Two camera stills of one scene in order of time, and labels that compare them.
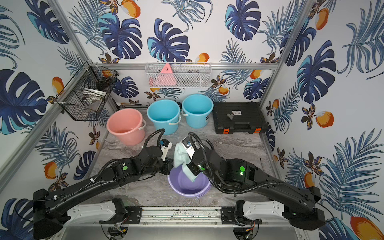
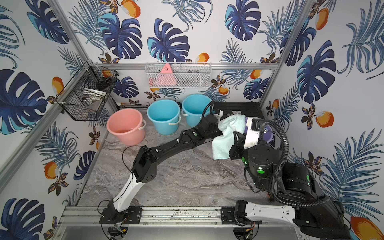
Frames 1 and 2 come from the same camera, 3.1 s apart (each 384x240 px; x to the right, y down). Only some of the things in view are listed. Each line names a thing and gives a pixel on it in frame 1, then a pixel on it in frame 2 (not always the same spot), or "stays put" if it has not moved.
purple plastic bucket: (180, 182) -> (267, 130)
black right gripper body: (194, 168) -> (239, 152)
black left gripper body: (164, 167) -> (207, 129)
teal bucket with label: (197, 107) stays put
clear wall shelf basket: (178, 74) stays put
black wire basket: (84, 95) stays put
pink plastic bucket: (128, 125) stays put
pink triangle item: (165, 77) stays put
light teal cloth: (181, 157) -> (220, 144)
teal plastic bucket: (165, 114) stays put
